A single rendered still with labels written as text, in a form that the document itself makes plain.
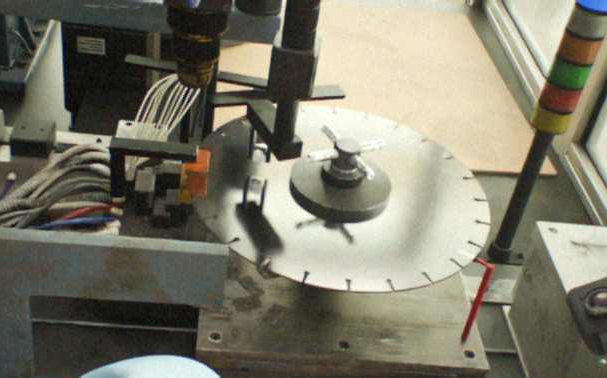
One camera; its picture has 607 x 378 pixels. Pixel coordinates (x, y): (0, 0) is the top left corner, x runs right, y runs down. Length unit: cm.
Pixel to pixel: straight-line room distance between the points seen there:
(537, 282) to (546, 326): 6
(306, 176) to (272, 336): 17
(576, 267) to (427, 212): 18
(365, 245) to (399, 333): 12
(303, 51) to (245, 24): 27
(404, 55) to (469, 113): 22
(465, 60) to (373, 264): 93
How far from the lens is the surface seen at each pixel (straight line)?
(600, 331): 58
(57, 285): 75
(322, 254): 80
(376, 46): 166
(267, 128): 82
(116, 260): 72
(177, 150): 86
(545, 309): 98
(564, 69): 101
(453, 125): 145
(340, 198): 85
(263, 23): 101
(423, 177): 94
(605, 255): 101
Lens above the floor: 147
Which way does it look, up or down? 37 degrees down
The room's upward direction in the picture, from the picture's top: 10 degrees clockwise
